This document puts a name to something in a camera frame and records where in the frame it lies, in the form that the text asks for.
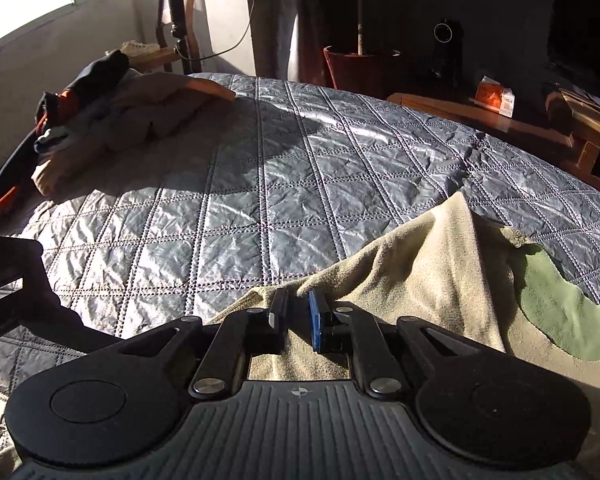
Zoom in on tan garment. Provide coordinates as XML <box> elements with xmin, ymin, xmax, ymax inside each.
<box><xmin>30</xmin><ymin>71</ymin><xmax>237</xmax><ymax>196</ymax></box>

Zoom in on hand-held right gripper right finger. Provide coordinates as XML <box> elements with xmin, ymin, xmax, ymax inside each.
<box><xmin>307</xmin><ymin>291</ymin><xmax>487</xmax><ymax>397</ymax></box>

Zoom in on black television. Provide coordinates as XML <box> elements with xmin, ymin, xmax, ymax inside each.
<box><xmin>546</xmin><ymin>0</ymin><xmax>600</xmax><ymax>102</ymax></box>

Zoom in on white shoes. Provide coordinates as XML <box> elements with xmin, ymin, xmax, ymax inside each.
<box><xmin>117</xmin><ymin>40</ymin><xmax>162</xmax><ymax>58</ymax></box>

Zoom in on green potted tree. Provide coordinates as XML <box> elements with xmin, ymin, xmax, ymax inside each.
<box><xmin>353</xmin><ymin>0</ymin><xmax>366</xmax><ymax>57</ymax></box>

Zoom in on black upright pole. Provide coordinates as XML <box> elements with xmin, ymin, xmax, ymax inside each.
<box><xmin>164</xmin><ymin>0</ymin><xmax>190</xmax><ymax>55</ymax></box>

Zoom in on red plant pot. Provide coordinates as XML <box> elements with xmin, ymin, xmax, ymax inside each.
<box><xmin>323</xmin><ymin>45</ymin><xmax>402</xmax><ymax>97</ymax></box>

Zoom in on black speaker with ring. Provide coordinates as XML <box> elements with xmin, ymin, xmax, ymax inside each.
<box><xmin>432</xmin><ymin>18</ymin><xmax>465</xmax><ymax>82</ymax></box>

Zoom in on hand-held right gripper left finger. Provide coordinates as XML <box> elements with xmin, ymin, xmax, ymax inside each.
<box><xmin>116</xmin><ymin>287</ymin><xmax>292</xmax><ymax>401</ymax></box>

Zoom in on silver quilted mat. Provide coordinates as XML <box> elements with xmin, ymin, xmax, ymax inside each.
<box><xmin>0</xmin><ymin>72</ymin><xmax>600</xmax><ymax>461</ymax></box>

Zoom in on grey curtain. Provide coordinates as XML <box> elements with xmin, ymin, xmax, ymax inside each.
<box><xmin>252</xmin><ymin>0</ymin><xmax>332</xmax><ymax>82</ymax></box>

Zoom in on wooden chair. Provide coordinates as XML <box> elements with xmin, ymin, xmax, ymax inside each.
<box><xmin>129</xmin><ymin>0</ymin><xmax>204</xmax><ymax>74</ymax></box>

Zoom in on orange tissue box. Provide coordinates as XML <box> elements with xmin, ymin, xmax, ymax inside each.
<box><xmin>474</xmin><ymin>75</ymin><xmax>515</xmax><ymax>119</ymax></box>

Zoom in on beige fleece garment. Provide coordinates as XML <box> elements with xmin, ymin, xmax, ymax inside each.
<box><xmin>200</xmin><ymin>190</ymin><xmax>600</xmax><ymax>480</ymax></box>

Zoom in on black cable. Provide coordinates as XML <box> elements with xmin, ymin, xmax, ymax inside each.
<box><xmin>195</xmin><ymin>0</ymin><xmax>257</xmax><ymax>62</ymax></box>

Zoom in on black orange jacket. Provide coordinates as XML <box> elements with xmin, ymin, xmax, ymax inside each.
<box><xmin>0</xmin><ymin>51</ymin><xmax>131</xmax><ymax>228</ymax></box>

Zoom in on long low wooden shelf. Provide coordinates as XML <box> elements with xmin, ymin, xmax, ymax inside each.
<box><xmin>387</xmin><ymin>91</ymin><xmax>577</xmax><ymax>154</ymax></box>

